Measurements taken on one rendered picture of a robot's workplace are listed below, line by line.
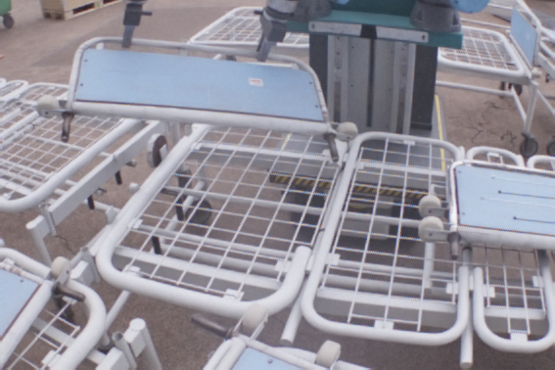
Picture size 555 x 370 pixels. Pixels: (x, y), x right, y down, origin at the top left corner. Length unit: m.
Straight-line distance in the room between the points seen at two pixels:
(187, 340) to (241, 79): 0.86
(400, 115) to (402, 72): 0.18
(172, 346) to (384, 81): 1.28
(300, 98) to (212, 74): 0.26
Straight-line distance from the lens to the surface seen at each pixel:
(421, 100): 2.14
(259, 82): 1.41
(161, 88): 1.31
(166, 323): 1.75
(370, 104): 2.04
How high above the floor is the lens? 1.30
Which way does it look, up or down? 32 degrees down
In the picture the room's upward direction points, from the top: 1 degrees counter-clockwise
